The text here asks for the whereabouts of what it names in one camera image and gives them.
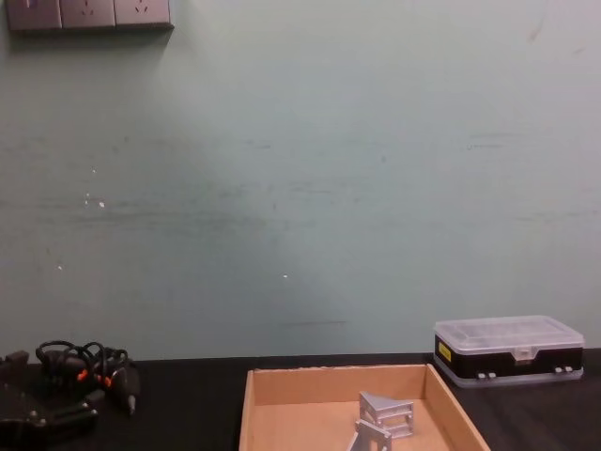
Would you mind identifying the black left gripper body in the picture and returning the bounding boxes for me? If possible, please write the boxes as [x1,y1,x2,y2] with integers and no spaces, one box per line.
[0,378,56,445]

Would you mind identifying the black table cloth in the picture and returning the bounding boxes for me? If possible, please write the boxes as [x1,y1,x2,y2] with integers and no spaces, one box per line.
[0,347,601,451]

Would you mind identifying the shallow brown cardboard tray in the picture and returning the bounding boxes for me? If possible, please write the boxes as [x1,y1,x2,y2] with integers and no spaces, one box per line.
[238,362,492,451]

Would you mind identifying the clear plastic case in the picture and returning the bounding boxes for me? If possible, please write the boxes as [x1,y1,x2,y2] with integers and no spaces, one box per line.
[432,314,586,389]

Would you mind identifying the black corded tool orange parts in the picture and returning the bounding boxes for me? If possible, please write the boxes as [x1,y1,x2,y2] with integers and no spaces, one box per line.
[36,340,143,417]

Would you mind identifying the grey metal angle bracket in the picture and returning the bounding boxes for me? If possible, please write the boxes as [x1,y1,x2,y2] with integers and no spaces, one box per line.
[346,418,393,451]
[358,390,417,441]

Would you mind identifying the grey wall socket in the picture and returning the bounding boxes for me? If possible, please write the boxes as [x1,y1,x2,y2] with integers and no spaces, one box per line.
[6,0,64,32]
[60,0,117,29]
[114,0,173,26]

